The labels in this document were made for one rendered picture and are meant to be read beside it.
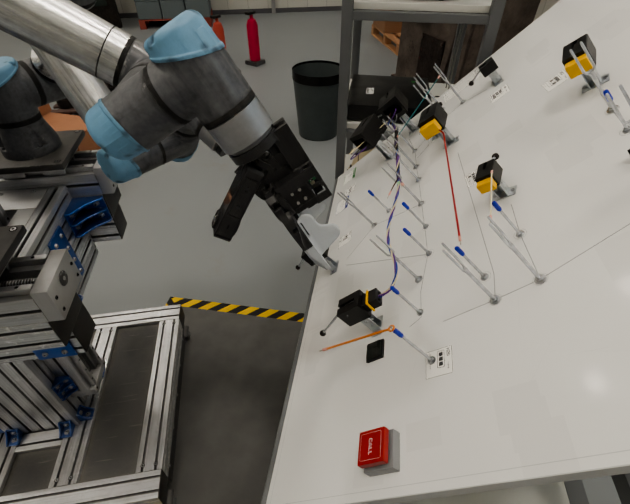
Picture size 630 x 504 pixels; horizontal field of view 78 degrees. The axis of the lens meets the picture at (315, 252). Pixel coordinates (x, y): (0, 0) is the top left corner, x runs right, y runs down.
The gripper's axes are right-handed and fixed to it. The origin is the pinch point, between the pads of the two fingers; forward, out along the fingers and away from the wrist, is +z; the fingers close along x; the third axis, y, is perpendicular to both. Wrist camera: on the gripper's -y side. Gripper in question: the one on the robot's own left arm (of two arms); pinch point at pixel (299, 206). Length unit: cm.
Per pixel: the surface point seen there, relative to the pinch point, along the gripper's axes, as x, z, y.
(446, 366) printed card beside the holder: -1.1, 33.7, 27.9
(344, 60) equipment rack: 44, -22, -56
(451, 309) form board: 6.0, 31.3, 20.1
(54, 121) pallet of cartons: -95, -185, -235
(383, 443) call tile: -15.0, 32.2, 33.6
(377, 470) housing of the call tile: -18, 34, 34
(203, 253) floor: -73, -24, -165
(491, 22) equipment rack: 78, 5, -42
